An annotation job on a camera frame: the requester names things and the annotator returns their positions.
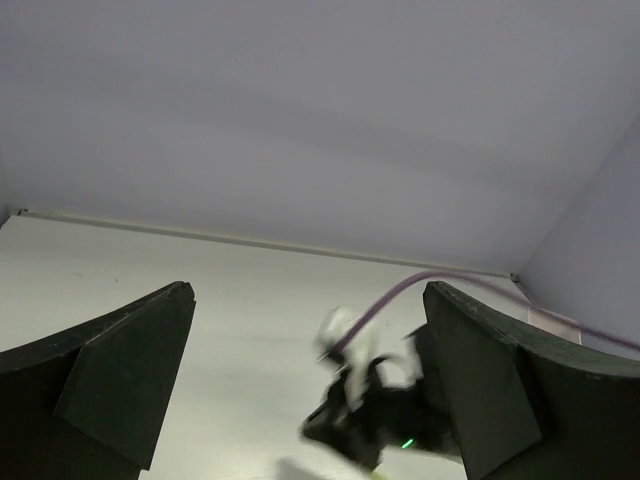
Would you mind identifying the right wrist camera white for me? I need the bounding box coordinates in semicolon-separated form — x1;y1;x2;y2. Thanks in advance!
312;306;428;418

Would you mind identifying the white compartment pen holder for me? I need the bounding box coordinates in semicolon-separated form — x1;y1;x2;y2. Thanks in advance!
523;308;582;345

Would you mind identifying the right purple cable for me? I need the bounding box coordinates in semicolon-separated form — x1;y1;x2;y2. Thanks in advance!
324;269;640;361

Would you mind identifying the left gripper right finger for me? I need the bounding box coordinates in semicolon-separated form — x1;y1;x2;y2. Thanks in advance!
423;281;639;480

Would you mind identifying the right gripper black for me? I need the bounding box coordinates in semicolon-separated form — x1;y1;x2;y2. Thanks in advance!
300;324;456;471

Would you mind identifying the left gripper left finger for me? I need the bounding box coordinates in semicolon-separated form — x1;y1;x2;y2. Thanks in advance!
1;282;195;479

